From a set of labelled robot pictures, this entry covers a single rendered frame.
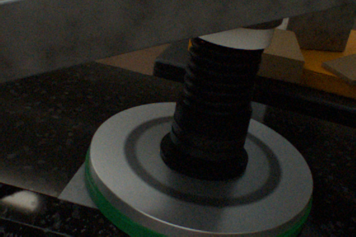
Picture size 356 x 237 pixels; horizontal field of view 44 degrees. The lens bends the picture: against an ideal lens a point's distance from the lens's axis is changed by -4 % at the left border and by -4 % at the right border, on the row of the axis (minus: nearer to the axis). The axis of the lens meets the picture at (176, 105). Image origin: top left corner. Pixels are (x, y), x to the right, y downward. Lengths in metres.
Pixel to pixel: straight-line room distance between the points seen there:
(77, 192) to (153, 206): 0.08
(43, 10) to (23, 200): 0.19
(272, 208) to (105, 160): 0.15
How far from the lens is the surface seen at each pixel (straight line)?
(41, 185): 0.41
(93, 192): 0.39
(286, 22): 1.10
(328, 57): 1.13
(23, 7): 0.27
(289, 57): 0.89
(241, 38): 0.34
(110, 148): 0.42
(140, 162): 0.40
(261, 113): 0.60
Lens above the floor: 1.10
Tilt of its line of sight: 27 degrees down
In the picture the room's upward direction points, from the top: 10 degrees clockwise
